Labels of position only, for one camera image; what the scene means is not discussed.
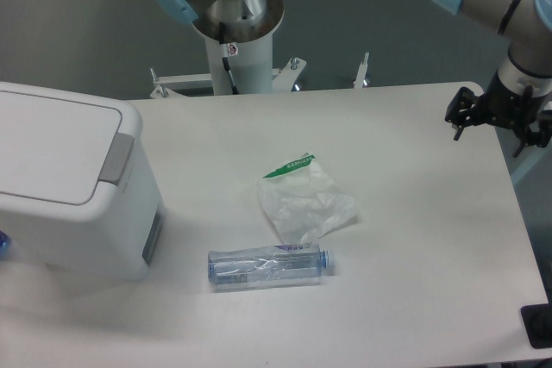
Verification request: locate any blue bottle at left edge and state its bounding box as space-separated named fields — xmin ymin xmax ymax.
xmin=0 ymin=232 xmax=11 ymax=259

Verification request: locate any clear plastic water bottle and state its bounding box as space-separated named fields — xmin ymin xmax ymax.
xmin=207 ymin=243 xmax=334 ymax=289

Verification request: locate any crumpled white plastic bag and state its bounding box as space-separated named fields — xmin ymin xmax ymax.
xmin=257 ymin=153 xmax=358 ymax=244

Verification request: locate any black clamp at table edge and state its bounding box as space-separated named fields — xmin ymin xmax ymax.
xmin=521 ymin=303 xmax=551 ymax=349

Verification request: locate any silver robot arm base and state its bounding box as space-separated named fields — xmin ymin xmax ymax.
xmin=155 ymin=0 xmax=284 ymax=96

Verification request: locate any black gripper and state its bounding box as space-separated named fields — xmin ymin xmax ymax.
xmin=444 ymin=73 xmax=551 ymax=157

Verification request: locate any white trash can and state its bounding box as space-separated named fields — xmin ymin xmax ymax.
xmin=1 ymin=82 xmax=165 ymax=279

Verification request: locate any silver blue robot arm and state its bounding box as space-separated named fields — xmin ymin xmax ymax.
xmin=432 ymin=0 xmax=551 ymax=155

